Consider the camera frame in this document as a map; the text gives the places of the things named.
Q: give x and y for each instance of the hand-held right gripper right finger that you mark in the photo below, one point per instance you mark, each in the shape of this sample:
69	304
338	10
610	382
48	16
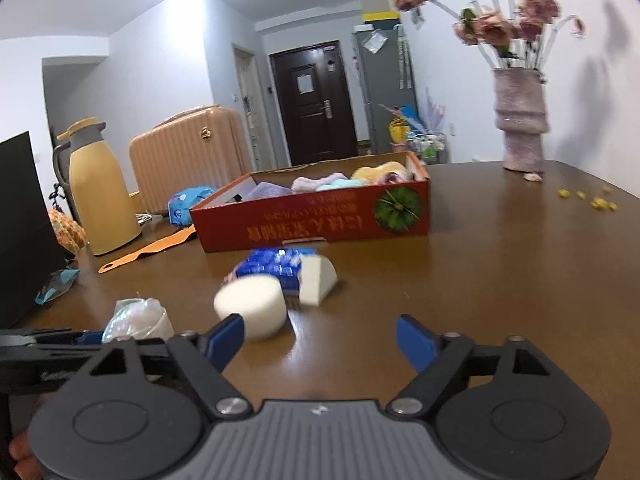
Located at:
417	342

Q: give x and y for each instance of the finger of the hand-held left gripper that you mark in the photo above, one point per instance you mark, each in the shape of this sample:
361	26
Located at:
35	332
87	339

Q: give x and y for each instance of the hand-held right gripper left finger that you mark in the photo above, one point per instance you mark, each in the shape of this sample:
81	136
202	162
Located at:
227	335

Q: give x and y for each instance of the white round sponge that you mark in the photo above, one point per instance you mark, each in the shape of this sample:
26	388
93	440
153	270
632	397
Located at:
250	305

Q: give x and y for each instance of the clear plastic bag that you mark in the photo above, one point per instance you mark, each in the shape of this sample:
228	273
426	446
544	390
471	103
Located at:
135	317

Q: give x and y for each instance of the white wedge sponge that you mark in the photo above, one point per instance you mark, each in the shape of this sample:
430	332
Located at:
315	280

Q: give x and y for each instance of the red cardboard box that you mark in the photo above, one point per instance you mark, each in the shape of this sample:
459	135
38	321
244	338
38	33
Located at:
310	222

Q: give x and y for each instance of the purple towel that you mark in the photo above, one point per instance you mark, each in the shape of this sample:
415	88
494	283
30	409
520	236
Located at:
267	191

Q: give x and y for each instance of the pink patterned cloth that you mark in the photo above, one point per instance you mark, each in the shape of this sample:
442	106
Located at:
397	176

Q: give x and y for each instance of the light blue towel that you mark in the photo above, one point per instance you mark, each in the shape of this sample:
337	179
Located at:
340	183

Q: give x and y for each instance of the person's left hand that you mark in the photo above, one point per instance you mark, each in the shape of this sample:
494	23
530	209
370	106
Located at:
27	460

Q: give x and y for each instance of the blue snack packet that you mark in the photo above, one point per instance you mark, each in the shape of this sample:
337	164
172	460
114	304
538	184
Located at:
55	287

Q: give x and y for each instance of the black paper bag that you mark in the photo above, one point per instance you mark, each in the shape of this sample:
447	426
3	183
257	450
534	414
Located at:
25	230

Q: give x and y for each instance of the orange patterned bag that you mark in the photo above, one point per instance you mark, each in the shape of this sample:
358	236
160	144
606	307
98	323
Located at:
67	230

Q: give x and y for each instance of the orange plastic comb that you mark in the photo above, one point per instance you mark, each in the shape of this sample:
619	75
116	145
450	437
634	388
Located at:
150	247

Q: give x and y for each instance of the blue tissue packet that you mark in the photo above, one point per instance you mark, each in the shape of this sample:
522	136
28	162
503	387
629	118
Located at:
187	207

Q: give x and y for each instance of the yellow thermos jug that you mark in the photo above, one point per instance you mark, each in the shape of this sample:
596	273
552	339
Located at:
100	195

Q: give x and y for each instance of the pink ribbed suitcase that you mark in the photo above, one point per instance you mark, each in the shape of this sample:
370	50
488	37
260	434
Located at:
190	160

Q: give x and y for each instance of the small storage rack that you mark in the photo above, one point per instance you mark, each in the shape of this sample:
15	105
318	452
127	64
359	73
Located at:
427	147

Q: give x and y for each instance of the fallen pink petal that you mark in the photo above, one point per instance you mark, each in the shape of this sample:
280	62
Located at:
532	177

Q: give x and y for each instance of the scattered yellow petals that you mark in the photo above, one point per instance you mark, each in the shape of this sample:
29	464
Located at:
597	203

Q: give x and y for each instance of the light side door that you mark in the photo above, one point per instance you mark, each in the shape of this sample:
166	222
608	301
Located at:
247	105

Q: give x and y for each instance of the purple feather fan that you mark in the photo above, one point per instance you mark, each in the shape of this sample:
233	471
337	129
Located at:
435	110

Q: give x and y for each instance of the dark entrance door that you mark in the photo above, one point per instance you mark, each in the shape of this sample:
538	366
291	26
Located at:
315	110

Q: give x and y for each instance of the pink textured vase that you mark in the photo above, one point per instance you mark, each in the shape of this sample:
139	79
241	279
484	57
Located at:
520	120

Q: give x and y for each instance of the grey refrigerator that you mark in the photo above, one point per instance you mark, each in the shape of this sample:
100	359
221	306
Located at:
382	85

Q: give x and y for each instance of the clear hanging umbrella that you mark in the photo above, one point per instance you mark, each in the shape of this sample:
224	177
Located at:
405	60

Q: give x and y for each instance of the paper on refrigerator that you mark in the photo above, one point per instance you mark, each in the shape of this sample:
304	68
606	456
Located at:
375	41

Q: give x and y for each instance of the dried pink roses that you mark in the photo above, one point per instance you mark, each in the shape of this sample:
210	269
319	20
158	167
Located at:
492	27

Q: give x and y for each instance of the yellow box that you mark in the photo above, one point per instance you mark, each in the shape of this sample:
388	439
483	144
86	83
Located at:
380	16

